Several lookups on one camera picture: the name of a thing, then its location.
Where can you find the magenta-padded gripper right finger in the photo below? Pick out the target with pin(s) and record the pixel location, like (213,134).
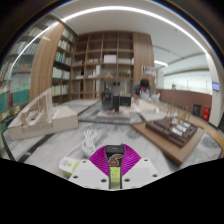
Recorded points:
(140,171)

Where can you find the wall poster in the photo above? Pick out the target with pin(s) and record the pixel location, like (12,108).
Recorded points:
(149,70)

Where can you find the wooden shelf unit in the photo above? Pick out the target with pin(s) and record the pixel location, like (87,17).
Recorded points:
(106,60)

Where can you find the person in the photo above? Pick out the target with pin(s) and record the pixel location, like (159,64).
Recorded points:
(143,89)

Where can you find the grey base board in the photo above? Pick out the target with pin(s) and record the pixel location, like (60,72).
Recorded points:
(103,114)

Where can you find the black charger block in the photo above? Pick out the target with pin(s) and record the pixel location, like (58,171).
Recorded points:
(114,156)

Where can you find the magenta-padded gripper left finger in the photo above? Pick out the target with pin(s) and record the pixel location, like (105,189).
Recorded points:
(90,175)

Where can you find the dark bin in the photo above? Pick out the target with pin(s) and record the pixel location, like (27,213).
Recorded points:
(196,110)

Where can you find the dark bookshelf with pale books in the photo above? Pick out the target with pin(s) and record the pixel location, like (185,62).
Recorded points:
(61,66)

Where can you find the green and white power strip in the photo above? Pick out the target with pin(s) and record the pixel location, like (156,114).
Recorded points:
(68,165)

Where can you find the low black box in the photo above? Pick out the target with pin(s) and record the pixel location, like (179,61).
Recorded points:
(125,100)

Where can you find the curved ceiling light strip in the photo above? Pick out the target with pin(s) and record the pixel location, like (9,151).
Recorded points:
(113,8)

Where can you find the white architectural model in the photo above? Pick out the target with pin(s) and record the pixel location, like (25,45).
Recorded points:
(56,121)

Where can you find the bookshelf with teal books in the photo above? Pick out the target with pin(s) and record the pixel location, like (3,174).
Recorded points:
(16,90)

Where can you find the wall monitor screen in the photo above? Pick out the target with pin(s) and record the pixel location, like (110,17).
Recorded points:
(216,86)

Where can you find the brown building model on wooden board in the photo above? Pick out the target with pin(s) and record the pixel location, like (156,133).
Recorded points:
(166,143)

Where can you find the small white paper model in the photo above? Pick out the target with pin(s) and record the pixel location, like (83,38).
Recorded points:
(145,106)

